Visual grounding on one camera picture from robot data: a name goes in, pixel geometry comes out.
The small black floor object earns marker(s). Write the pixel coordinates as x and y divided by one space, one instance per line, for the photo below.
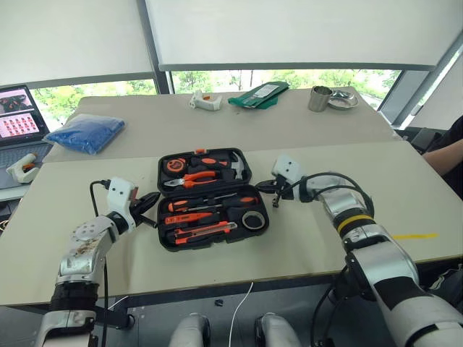
217 302

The stainless steel cup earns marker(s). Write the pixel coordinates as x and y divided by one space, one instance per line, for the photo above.
319 101

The open grey window pane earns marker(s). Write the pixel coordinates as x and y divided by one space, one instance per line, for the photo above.
405 97

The white glue gun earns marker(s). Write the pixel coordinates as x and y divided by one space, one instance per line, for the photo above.
206 102
21 170

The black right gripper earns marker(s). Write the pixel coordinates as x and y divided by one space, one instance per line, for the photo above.
284 189

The blue cloth bundle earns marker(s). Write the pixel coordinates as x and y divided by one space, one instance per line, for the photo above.
87 132

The black electrical tape roll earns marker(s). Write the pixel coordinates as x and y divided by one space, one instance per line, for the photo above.
246 223

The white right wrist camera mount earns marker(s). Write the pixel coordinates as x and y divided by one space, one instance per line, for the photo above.
287 168

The silver robot leg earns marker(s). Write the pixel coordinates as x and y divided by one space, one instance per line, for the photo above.
190 332
276 332

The silver robot left leg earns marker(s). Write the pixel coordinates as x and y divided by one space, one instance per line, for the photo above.
190 332

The green flat package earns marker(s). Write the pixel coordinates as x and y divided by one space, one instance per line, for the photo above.
258 95

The seated person in black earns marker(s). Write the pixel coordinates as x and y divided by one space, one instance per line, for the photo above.
448 152

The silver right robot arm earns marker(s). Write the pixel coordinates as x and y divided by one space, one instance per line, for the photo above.
380 260

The silver robot right leg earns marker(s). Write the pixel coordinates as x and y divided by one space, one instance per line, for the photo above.
276 332

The open grey laptop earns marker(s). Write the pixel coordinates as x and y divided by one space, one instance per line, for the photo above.
18 119

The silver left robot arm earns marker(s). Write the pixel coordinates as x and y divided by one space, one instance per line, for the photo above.
83 246

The yellow tape strip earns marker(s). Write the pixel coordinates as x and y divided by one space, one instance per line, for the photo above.
416 236

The grey window frame post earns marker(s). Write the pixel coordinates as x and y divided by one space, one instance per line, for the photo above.
162 79

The orange black tape measure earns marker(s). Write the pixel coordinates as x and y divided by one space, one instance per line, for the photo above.
175 165

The black tool case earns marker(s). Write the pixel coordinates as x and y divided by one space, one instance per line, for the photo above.
213 217

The orange black utility knife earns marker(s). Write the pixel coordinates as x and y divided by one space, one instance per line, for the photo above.
195 234

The stainless steel dish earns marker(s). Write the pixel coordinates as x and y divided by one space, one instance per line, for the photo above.
343 103

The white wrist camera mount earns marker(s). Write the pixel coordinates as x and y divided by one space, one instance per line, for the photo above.
287 168
119 195

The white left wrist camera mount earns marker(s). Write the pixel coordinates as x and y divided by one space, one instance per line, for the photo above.
119 195

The wide white roller blind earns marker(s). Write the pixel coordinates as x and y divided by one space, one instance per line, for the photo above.
296 32

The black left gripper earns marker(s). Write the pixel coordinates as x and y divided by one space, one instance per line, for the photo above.
135 213

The orange voltage tester pen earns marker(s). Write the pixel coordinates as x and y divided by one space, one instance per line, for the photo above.
188 218

